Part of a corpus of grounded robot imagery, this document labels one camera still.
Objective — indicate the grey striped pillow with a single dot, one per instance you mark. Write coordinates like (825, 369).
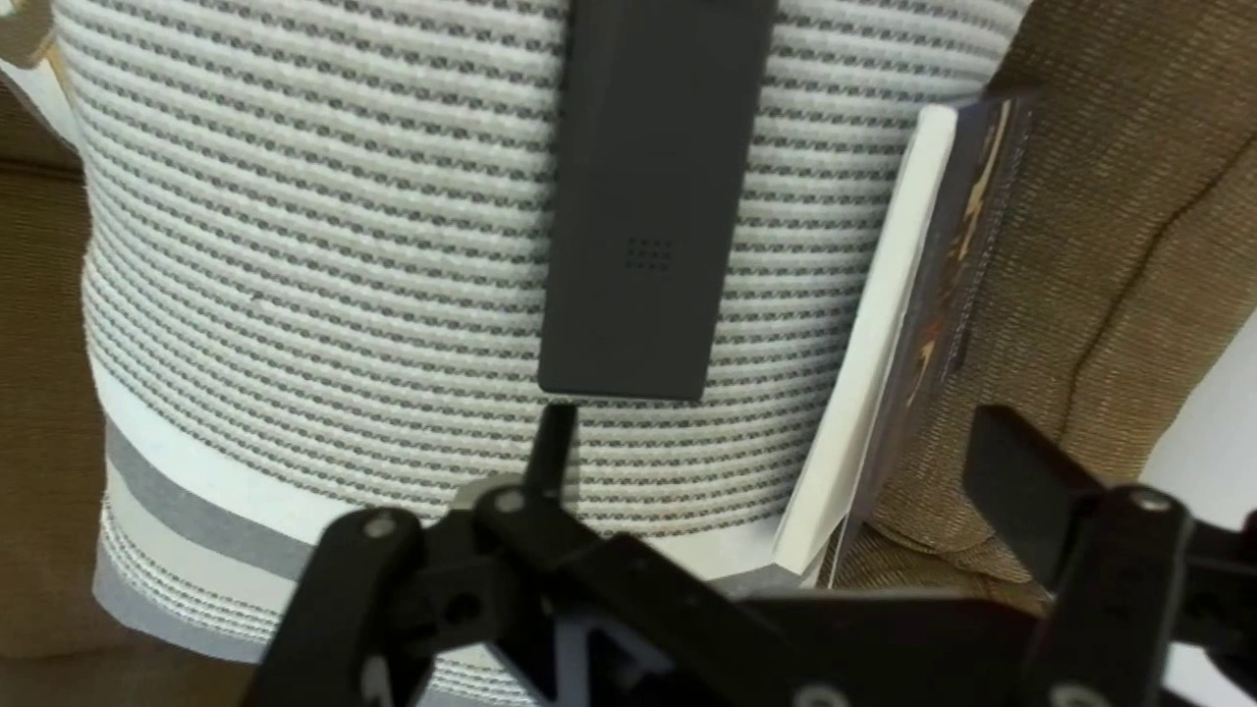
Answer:
(329, 288)

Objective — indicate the black remote control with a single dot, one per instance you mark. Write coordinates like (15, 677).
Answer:
(651, 198)

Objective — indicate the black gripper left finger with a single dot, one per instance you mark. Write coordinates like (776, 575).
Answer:
(446, 589)

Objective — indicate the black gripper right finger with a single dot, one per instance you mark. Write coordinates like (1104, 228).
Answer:
(1113, 562)

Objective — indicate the dark cover book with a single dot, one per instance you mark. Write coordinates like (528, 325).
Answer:
(907, 326)

